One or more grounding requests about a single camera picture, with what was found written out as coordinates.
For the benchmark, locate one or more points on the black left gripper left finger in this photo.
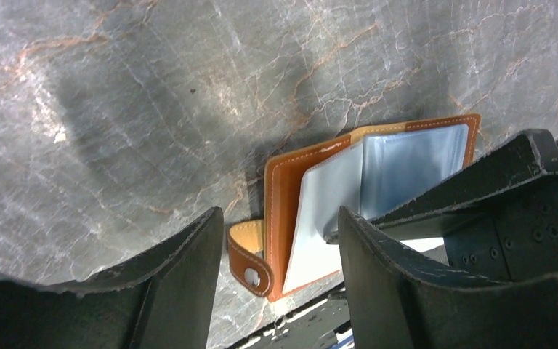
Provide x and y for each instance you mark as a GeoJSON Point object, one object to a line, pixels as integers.
{"type": "Point", "coordinates": [161, 298]}

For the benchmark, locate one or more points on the brown leather card holder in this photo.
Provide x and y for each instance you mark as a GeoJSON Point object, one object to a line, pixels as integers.
{"type": "Point", "coordinates": [370, 170]}

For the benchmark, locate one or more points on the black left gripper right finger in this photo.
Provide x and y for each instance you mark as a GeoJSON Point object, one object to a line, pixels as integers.
{"type": "Point", "coordinates": [400, 298]}

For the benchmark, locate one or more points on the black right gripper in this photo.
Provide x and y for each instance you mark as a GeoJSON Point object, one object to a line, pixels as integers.
{"type": "Point", "coordinates": [499, 215]}

